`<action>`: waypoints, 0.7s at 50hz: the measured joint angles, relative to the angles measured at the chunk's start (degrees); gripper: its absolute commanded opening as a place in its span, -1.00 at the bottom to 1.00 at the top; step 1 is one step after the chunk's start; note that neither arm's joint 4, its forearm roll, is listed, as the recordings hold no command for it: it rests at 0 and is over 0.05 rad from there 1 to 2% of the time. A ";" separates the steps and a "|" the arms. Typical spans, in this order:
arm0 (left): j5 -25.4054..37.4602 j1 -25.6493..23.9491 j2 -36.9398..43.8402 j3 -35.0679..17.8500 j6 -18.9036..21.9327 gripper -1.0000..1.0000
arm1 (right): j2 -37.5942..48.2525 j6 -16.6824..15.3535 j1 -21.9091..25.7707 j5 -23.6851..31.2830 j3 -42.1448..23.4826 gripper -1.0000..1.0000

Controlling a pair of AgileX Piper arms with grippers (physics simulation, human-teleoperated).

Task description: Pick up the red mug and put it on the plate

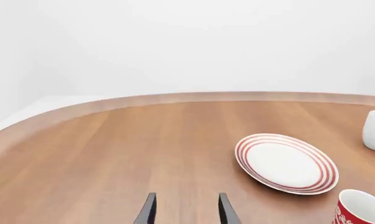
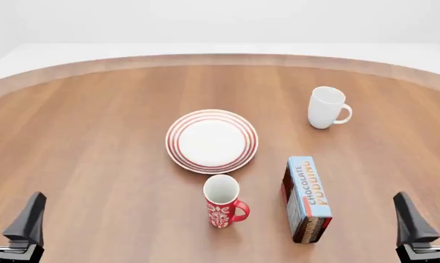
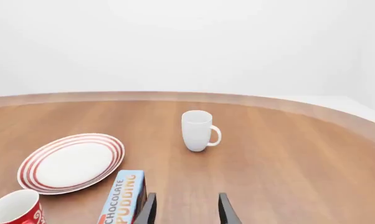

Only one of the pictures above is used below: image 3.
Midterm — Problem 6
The red mug with white swirls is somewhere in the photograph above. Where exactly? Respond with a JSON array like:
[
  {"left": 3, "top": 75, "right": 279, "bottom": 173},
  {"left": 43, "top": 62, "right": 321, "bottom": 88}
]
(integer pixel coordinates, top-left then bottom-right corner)
[{"left": 0, "top": 189, "right": 47, "bottom": 224}]

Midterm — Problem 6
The blue chocolate pudding box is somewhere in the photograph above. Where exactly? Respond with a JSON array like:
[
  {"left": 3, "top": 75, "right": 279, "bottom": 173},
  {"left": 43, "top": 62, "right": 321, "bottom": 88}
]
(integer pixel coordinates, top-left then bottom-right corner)
[{"left": 97, "top": 169, "right": 148, "bottom": 224}]

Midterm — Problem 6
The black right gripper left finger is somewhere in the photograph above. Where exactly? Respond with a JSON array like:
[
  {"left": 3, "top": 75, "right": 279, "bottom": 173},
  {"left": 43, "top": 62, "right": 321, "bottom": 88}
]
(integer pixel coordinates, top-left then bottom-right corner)
[{"left": 133, "top": 192, "right": 158, "bottom": 224}]

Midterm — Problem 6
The white plate with red rings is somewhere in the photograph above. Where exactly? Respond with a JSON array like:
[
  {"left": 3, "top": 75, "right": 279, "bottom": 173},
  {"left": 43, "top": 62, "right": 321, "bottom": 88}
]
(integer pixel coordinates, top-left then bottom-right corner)
[{"left": 17, "top": 133, "right": 126, "bottom": 196}]

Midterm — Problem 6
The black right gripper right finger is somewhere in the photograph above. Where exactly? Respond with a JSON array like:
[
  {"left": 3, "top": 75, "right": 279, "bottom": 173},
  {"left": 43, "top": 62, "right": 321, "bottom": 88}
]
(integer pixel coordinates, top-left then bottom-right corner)
[{"left": 218, "top": 192, "right": 242, "bottom": 224}]

